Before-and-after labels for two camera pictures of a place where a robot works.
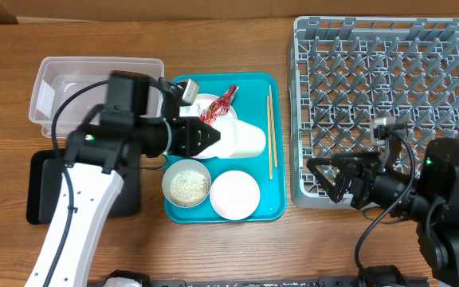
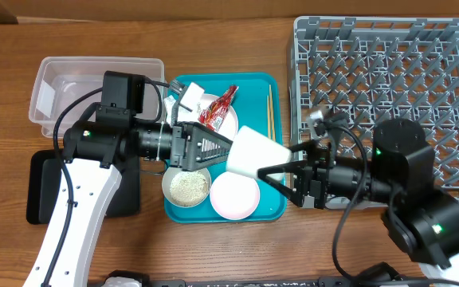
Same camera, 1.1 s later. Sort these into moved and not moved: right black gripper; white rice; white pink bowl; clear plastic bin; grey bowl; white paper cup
Moved: right black gripper; white paper cup
Not moved: white rice; clear plastic bin; white pink bowl; grey bowl
